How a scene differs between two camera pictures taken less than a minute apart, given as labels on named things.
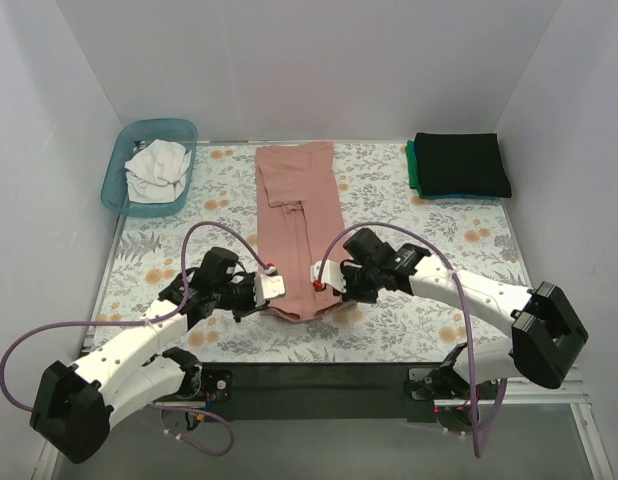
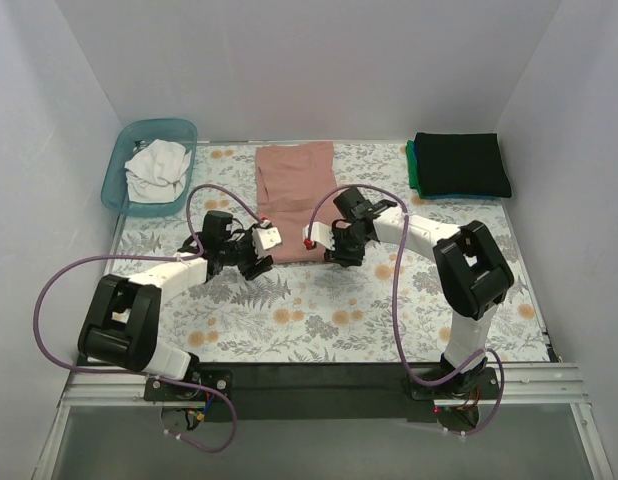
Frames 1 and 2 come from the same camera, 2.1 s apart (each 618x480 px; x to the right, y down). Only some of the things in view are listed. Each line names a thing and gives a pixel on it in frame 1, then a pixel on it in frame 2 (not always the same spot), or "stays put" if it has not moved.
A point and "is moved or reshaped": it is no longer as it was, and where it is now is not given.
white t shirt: [158, 173] stays put
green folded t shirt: [414, 176] stays put
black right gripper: [350, 288] -> [336, 245]
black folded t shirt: [461, 163] stays put
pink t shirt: [302, 225] is moved or reshaped
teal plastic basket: [115, 188] stays put
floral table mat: [421, 324] stays put
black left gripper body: [247, 299] -> [250, 259]
